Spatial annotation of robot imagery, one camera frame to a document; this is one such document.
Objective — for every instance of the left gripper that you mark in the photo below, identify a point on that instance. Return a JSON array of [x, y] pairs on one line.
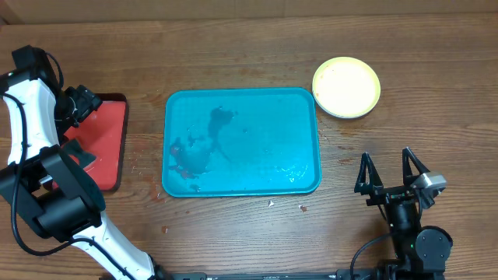
[[86, 100]]

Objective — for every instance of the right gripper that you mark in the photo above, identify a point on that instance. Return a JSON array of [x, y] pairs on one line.
[[381, 192]]

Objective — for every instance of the yellow-green plate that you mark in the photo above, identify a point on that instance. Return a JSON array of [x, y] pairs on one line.
[[346, 87]]

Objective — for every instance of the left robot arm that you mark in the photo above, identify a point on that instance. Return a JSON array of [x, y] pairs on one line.
[[54, 202]]

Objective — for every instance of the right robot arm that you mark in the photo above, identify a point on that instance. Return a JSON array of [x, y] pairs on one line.
[[421, 251]]

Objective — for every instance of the dark tray with red liquid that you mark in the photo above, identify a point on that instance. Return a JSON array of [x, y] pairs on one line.
[[103, 133]]

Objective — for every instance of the teal plastic serving tray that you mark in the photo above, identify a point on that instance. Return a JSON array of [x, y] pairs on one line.
[[240, 142]]

